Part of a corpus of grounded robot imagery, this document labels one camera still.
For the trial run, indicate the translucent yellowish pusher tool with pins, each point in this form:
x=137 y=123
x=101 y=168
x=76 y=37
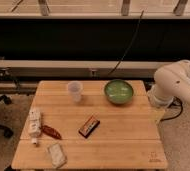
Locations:
x=158 y=114

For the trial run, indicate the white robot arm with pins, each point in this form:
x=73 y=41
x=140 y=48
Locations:
x=171 y=80

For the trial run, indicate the green bowl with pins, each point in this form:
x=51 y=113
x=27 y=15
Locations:
x=118 y=91

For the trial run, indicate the wooden folding table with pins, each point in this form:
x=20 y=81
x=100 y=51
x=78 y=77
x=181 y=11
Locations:
x=96 y=134

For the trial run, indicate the clear plastic cup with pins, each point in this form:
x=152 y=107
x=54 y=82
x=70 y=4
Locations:
x=74 y=89

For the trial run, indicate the red chili pepper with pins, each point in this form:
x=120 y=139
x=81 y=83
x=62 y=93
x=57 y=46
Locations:
x=51 y=132

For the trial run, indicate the white wrapped packet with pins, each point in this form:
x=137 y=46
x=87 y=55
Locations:
x=57 y=155

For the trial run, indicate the white tube bottle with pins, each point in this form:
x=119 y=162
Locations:
x=34 y=129

